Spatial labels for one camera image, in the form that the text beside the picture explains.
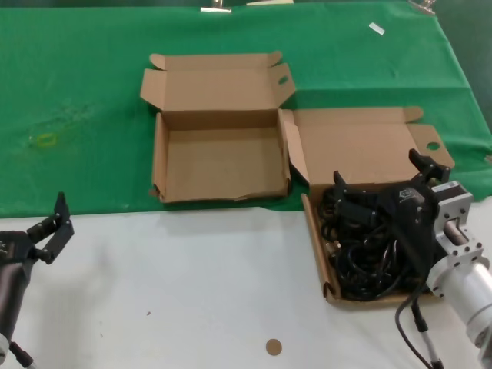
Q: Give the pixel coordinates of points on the beige flat strip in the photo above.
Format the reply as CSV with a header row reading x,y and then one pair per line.
x,y
269,2

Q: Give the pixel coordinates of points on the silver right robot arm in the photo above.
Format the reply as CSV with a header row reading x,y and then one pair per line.
x,y
469,284

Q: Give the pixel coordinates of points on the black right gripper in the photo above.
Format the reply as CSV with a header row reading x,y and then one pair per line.
x,y
411,215

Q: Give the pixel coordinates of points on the yellow rubber band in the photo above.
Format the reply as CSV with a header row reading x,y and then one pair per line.
x,y
40,141

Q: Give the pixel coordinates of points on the white tape piece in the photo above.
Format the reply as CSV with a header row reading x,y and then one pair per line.
x,y
376,28

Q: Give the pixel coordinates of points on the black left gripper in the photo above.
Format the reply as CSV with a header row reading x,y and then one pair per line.
x,y
13,250

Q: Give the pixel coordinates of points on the green table cloth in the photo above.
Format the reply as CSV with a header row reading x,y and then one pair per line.
x,y
77,77

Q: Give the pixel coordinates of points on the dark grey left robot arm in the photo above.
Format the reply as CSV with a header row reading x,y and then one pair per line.
x,y
9,300

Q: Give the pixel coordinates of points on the cardboard box with round hole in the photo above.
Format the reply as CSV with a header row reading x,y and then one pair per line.
x,y
353,146

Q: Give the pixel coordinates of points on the cardboard box with oval hole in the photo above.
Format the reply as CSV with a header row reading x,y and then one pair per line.
x,y
223,161

